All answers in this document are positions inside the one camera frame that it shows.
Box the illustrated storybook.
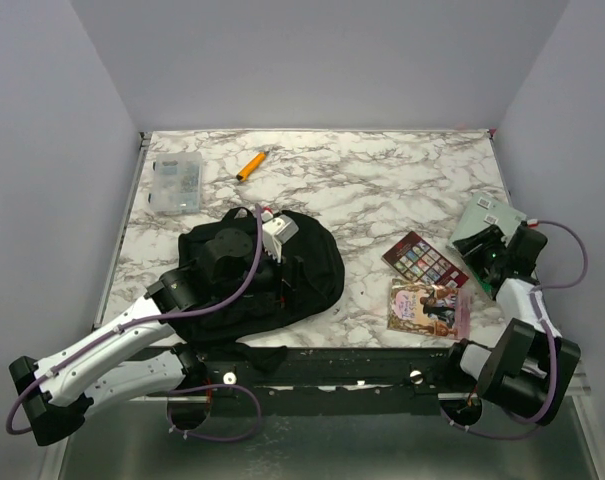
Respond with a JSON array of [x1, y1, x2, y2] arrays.
[[387, 279, 472, 340]]

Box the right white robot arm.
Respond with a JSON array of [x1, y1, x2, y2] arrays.
[[441, 220, 581, 426]]

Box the black student backpack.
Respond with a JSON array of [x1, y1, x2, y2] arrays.
[[170, 208, 345, 372]]

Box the orange utility knife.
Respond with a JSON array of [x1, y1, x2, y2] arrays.
[[236, 150, 270, 182]]

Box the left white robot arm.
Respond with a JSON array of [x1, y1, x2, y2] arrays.
[[5, 215, 299, 446]]

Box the pale green book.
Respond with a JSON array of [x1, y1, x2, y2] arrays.
[[446, 192, 528, 251]]

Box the clear plastic organizer box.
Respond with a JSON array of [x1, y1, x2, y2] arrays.
[[148, 152, 203, 215]]

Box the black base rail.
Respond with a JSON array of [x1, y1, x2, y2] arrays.
[[171, 343, 476, 417]]

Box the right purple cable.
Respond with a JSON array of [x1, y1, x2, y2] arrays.
[[437, 218, 591, 441]]

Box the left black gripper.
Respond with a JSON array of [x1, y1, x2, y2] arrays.
[[216, 239, 328, 315]]

